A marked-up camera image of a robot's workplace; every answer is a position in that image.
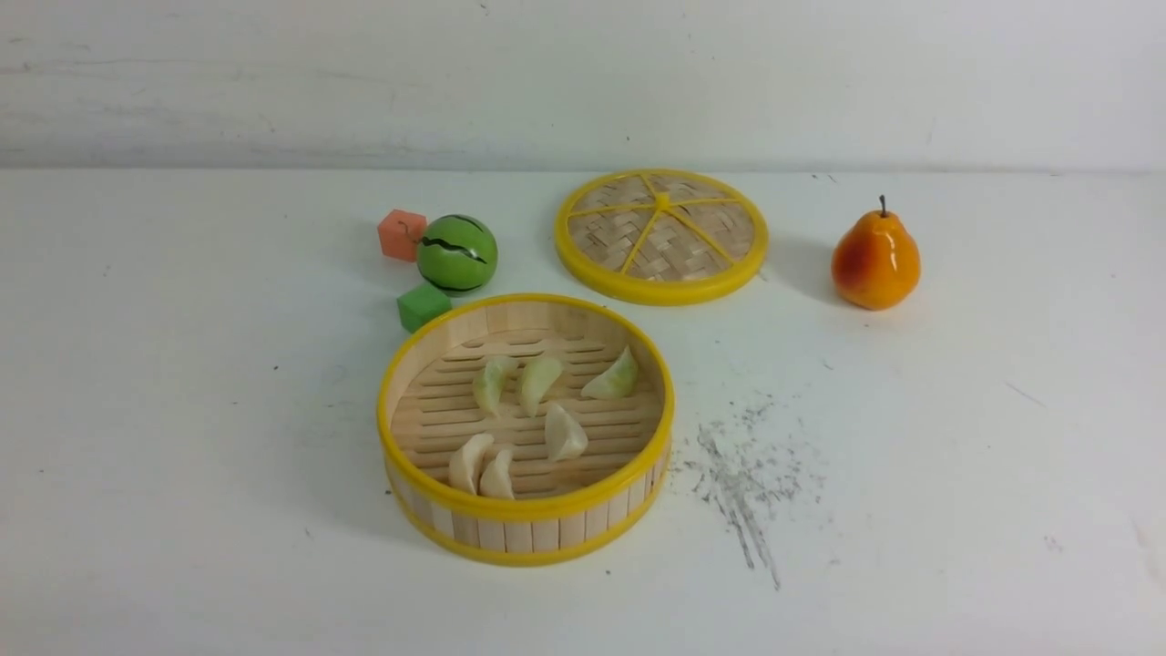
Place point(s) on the woven bamboo steamer lid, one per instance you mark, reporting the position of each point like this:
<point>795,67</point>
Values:
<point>661,236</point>

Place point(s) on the bamboo steamer tray yellow rim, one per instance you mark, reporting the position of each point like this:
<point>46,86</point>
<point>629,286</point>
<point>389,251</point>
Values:
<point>562,510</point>

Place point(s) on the green dumpling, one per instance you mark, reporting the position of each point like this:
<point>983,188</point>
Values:
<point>490,382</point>
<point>536,379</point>
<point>617,382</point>

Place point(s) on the orange foam cube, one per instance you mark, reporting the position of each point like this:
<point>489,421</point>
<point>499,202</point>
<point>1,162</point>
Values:
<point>400,232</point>

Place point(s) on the orange toy pear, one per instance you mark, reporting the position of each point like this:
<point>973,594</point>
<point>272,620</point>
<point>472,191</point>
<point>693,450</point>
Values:
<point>877,263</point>

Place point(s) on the green toy watermelon ball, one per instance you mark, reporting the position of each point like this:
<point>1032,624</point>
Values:
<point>457,254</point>

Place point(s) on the green foam cube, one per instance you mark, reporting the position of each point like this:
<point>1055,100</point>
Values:
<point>420,305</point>

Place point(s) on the white dumpling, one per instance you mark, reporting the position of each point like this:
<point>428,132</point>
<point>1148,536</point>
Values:
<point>466,464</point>
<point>564,436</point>
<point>495,480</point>

